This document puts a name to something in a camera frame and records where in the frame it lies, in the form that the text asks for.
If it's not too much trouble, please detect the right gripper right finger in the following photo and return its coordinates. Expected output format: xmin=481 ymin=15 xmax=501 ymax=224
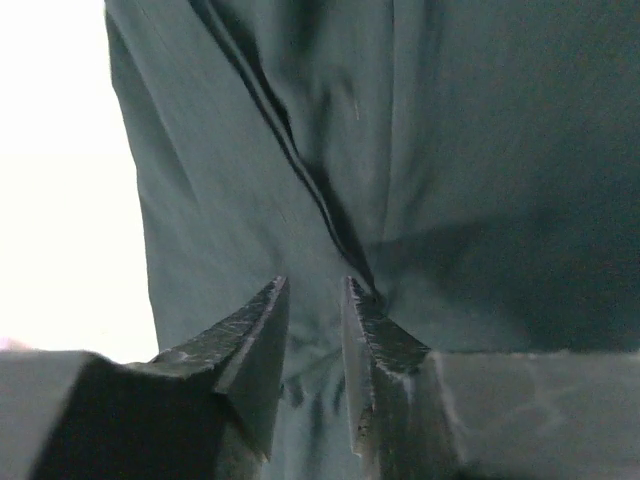
xmin=342 ymin=278 xmax=639 ymax=479

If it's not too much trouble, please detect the black t shirt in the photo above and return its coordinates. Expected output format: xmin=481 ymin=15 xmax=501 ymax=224
xmin=105 ymin=1 xmax=639 ymax=479

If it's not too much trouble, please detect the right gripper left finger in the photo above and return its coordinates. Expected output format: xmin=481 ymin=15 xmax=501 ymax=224
xmin=1 ymin=277 xmax=289 ymax=479

